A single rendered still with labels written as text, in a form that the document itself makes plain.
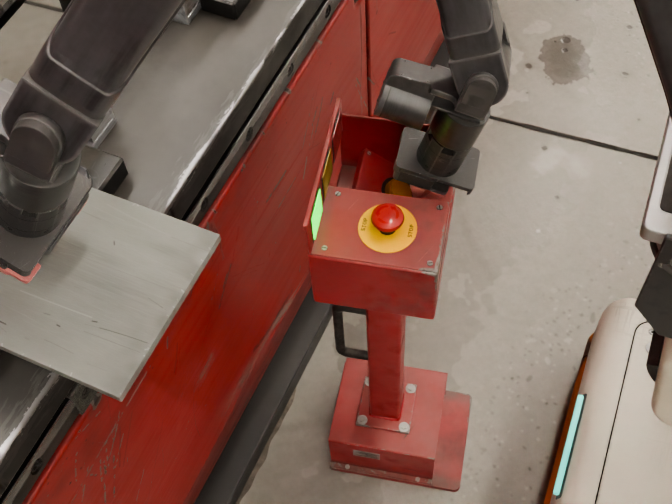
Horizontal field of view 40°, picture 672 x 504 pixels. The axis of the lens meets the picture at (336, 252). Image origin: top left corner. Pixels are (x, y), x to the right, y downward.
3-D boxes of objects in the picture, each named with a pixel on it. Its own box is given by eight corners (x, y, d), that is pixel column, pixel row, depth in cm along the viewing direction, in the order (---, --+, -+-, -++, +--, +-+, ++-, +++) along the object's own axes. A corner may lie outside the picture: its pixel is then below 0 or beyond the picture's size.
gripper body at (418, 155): (400, 134, 117) (417, 98, 111) (475, 157, 118) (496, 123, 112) (391, 174, 114) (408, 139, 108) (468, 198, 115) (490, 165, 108)
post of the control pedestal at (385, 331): (398, 421, 169) (402, 267, 123) (369, 416, 169) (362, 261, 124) (403, 394, 171) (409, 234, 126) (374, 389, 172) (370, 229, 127)
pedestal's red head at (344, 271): (434, 321, 119) (440, 245, 103) (313, 302, 121) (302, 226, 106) (454, 196, 129) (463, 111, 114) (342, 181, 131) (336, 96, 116)
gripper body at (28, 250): (-44, 239, 76) (-41, 205, 69) (26, 150, 81) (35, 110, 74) (26, 281, 77) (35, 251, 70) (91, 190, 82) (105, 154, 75)
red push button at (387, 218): (401, 246, 111) (401, 230, 108) (368, 242, 112) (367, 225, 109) (406, 219, 113) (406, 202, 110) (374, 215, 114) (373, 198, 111)
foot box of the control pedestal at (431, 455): (459, 493, 173) (463, 471, 163) (329, 469, 177) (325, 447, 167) (472, 396, 183) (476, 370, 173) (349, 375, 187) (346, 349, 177)
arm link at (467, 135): (489, 128, 103) (497, 91, 106) (431, 107, 103) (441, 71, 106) (468, 162, 109) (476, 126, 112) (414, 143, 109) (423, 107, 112)
